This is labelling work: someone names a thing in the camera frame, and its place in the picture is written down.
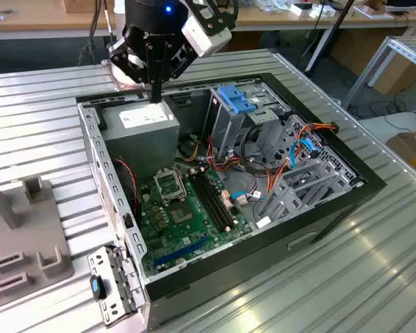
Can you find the white flat board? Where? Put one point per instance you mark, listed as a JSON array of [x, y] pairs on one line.
[[378, 128]]

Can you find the wooden desk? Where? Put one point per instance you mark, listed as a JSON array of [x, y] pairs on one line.
[[38, 17], [281, 21]]

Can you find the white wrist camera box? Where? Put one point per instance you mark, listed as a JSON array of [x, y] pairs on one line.
[[202, 38]]

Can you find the square brown chipset chip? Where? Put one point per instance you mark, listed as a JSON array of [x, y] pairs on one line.
[[182, 214]]

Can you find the CPU socket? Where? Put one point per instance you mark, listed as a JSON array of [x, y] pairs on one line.
[[170, 185]]

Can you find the grey optical drive cage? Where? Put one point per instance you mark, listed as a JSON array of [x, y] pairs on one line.
[[229, 132]]

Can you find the black latch with blue tab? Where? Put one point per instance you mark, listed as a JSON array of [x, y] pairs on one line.
[[96, 288]]

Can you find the metal locking lever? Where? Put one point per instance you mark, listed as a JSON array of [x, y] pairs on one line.
[[182, 184]]

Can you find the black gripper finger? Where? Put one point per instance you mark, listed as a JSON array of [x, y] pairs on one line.
[[128, 62], [180, 62]]

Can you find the grey metal disk bay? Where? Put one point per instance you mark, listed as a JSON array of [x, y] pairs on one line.
[[281, 204]]

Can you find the black monitor base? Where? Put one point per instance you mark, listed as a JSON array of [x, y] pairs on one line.
[[400, 7]]

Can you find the small white carton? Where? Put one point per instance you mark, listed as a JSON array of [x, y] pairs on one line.
[[324, 12]]

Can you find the brown cardboard box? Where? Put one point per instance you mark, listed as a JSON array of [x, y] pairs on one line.
[[398, 76], [412, 156], [353, 52]]

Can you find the blue expansion slot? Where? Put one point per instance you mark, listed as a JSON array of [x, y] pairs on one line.
[[182, 251]]

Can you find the brown square base plate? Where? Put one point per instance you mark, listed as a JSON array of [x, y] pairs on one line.
[[128, 87]]

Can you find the silver metal shelf frame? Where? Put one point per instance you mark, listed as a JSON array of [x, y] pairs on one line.
[[409, 52]]

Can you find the grey card retainer bracket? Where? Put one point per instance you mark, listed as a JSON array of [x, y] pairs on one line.
[[125, 277]]

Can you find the grey power supply unit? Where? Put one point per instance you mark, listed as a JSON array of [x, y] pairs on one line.
[[138, 149]]

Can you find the black RAM slot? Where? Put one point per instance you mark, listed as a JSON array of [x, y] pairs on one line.
[[210, 201], [214, 201], [217, 201], [220, 201]]

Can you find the grey parts rack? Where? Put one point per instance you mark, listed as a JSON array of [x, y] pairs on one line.
[[38, 222]]

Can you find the blue plastic drive latch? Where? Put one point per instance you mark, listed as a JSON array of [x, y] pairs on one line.
[[234, 98]]

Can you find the beige power connector socket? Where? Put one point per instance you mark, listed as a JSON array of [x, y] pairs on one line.
[[226, 195]]

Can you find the green motherboard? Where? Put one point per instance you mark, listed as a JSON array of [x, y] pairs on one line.
[[180, 236]]

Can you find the black open PC case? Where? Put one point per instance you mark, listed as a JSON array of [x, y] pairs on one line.
[[263, 249]]

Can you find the black stand pole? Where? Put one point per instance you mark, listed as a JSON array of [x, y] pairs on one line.
[[329, 34]]

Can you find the white box black lid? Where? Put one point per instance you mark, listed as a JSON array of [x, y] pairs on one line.
[[300, 12]]

